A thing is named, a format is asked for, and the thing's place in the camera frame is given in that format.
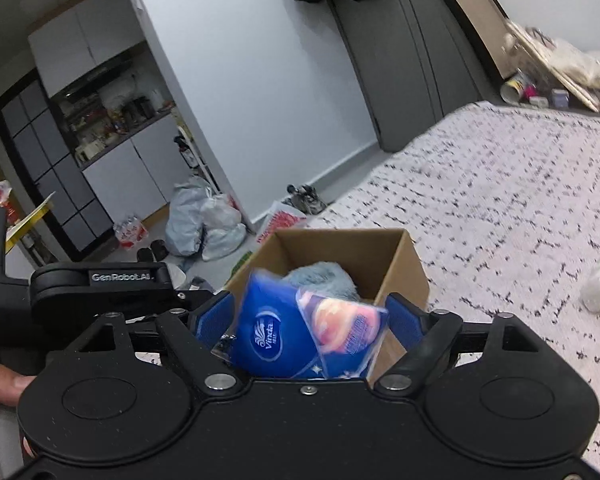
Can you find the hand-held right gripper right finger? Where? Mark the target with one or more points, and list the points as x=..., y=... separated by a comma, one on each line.
x=405, y=317

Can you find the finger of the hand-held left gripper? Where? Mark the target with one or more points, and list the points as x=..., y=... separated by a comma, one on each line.
x=192, y=301

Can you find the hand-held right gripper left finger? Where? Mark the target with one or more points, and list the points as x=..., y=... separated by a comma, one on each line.
x=215, y=320

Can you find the brown cardboard box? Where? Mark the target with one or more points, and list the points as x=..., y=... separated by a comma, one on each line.
x=405, y=280

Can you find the blue tissue pack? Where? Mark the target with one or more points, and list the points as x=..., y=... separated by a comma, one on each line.
x=270, y=330

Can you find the grey pink plush paw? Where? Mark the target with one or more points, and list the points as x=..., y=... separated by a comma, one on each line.
x=320, y=275

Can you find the person's left hand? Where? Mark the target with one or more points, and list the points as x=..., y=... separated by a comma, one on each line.
x=5, y=385

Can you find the pack of water bottles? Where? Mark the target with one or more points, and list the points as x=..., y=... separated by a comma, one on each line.
x=132, y=232

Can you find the black slippers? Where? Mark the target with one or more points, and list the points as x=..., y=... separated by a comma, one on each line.
x=152, y=251

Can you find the white plastic bag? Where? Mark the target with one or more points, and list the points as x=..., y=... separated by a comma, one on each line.
x=225, y=230

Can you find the grey plastic bag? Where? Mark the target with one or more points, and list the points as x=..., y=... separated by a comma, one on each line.
x=185, y=215

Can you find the yellow paper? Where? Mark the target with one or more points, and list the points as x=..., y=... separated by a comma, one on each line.
x=30, y=220

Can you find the white kitchen cabinet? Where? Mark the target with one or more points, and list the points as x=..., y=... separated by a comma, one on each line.
x=125, y=180

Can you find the black framed glass door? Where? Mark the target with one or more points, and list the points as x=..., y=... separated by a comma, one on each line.
x=55, y=180

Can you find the red white shopping bag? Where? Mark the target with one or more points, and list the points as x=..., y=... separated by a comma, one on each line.
x=280, y=222

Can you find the dark shoes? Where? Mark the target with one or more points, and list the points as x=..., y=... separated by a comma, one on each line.
x=307, y=200

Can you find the paper cup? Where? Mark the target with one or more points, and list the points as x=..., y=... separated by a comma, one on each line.
x=515, y=90

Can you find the dark grey wardrobe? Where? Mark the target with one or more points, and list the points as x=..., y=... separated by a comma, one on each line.
x=405, y=60

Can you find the small purple box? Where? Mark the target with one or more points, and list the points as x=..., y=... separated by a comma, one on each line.
x=560, y=97

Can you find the cream tote bag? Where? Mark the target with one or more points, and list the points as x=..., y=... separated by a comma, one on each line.
x=570, y=60

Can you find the dark picture frame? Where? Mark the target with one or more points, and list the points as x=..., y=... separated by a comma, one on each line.
x=475, y=5

